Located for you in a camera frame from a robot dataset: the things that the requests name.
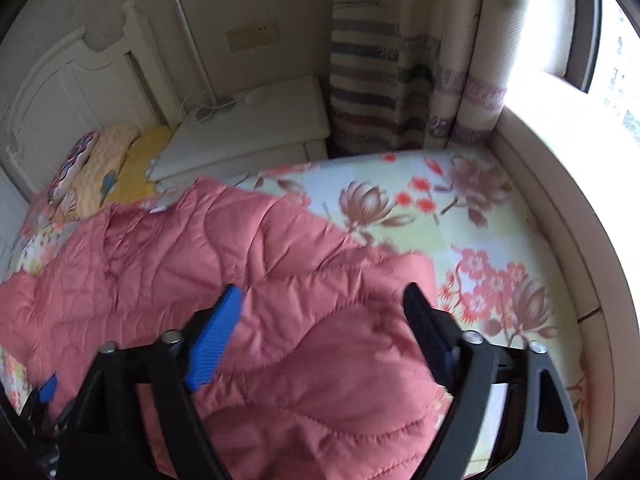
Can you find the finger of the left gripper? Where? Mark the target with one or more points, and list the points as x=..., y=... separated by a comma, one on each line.
x=47, y=391

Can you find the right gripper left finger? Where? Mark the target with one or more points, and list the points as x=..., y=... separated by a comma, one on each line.
x=105, y=437

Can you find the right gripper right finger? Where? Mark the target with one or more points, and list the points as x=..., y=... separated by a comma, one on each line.
x=537, y=432

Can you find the pink quilted coat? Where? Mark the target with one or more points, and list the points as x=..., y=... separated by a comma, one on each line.
x=322, y=377

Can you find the yellow pillow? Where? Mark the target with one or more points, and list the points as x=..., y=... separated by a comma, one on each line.
x=133, y=183

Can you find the cream textured pillow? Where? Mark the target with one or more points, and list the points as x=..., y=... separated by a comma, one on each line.
x=89, y=188

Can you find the beige window sill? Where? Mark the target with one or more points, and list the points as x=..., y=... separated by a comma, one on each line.
x=579, y=171

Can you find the colourful patterned pillow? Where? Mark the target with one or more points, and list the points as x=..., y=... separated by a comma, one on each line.
x=71, y=165

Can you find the floral bed sheet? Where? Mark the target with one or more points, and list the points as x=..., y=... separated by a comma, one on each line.
x=493, y=273

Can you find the white nightstand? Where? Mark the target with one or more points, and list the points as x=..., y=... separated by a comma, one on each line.
x=287, y=128

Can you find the slim desk lamp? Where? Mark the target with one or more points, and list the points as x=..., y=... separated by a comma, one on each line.
x=217, y=104

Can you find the small white round object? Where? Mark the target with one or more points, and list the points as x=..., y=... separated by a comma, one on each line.
x=255, y=97

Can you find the white wooden headboard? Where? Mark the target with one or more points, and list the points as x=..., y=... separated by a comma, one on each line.
x=73, y=89

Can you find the dark framed window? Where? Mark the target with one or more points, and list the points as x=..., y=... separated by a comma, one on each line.
x=604, y=61

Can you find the patterned curtain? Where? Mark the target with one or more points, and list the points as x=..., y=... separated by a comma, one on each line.
x=420, y=73

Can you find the beige wall socket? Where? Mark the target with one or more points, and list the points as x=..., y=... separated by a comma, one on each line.
x=252, y=36

